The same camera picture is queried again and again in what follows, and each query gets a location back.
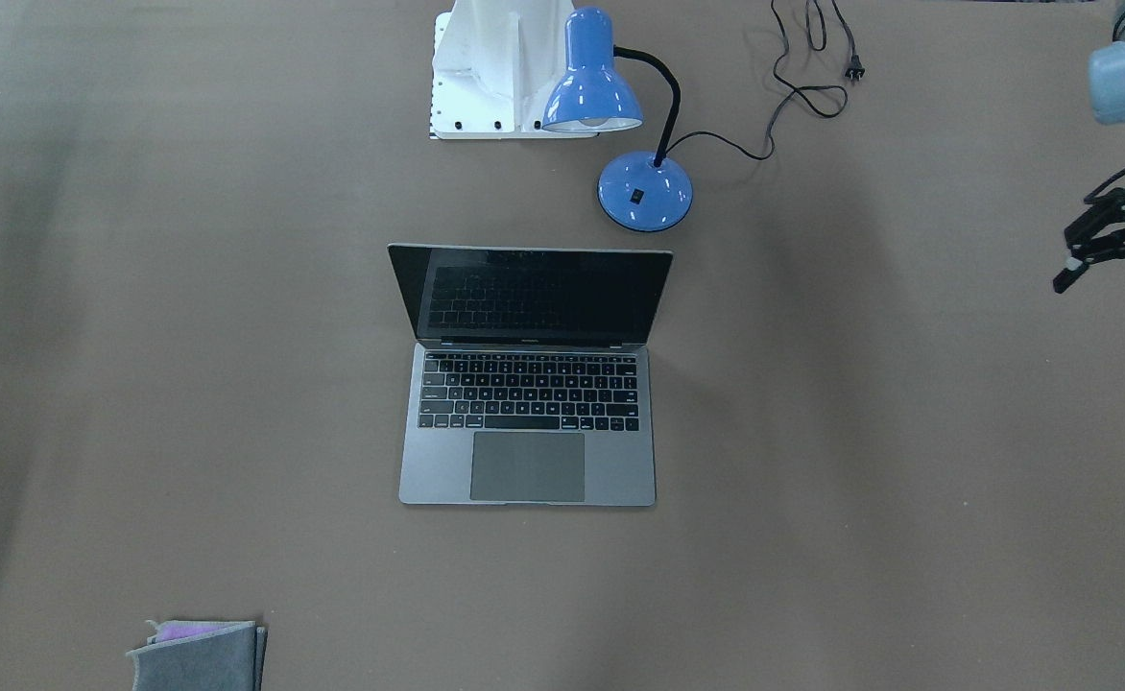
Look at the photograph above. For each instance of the blue desk lamp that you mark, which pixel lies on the blue desk lamp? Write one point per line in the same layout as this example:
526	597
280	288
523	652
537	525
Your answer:
645	192

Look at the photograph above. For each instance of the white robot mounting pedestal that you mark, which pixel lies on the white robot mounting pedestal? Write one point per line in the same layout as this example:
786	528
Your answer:
495	65

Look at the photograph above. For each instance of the grey laptop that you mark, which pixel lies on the grey laptop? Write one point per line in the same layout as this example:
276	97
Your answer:
531	375

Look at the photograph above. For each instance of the folded grey purple cloth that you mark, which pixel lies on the folded grey purple cloth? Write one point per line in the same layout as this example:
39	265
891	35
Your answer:
200	655

